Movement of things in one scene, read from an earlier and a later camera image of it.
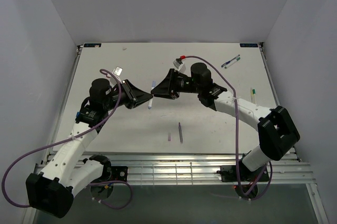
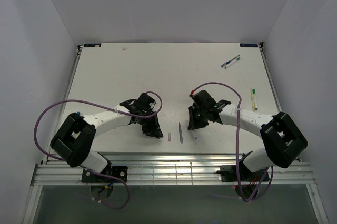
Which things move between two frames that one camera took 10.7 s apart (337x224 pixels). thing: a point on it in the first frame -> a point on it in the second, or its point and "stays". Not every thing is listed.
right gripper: x=166 y=90 -> x=194 y=124
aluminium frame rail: x=170 y=168 stays
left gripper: x=140 y=95 -> x=154 y=130
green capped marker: x=238 y=59 stays
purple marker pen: x=180 y=132 stays
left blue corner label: x=92 y=44 stays
